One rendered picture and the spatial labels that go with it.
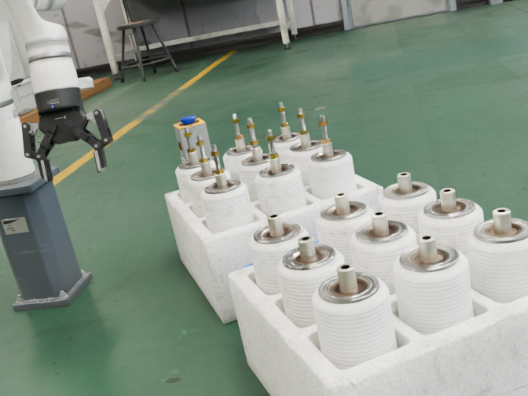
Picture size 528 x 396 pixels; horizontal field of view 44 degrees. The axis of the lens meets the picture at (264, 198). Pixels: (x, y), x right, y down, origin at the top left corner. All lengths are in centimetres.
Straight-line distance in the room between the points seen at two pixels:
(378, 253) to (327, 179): 45
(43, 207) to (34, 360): 35
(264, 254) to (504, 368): 37
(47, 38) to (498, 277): 78
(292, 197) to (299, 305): 45
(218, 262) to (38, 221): 48
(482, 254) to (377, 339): 19
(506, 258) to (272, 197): 56
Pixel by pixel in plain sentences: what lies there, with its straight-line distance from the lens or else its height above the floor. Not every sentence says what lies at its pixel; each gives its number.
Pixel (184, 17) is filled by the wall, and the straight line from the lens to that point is 651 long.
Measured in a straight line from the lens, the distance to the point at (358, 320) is 79.
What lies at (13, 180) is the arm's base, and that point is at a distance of 157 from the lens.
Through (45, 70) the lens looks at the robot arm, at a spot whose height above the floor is 55.
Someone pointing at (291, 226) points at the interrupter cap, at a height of 25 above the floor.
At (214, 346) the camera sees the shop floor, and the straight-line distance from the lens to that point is 126.
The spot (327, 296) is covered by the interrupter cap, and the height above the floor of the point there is 25.
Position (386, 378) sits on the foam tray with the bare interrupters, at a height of 17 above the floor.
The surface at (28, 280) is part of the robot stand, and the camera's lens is 163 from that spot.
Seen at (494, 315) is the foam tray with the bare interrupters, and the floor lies 18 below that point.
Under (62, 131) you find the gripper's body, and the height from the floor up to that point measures 45.
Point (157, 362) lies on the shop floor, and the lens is 127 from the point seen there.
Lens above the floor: 64
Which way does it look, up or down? 19 degrees down
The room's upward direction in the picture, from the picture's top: 12 degrees counter-clockwise
